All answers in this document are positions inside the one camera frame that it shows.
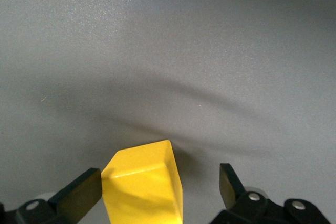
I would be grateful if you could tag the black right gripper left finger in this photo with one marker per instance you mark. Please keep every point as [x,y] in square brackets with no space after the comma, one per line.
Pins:
[68,205]

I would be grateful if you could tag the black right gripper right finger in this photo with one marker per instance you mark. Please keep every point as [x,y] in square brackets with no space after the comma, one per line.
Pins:
[244,208]

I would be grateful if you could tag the yellow wooden block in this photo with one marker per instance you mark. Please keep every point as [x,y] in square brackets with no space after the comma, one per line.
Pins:
[141,195]

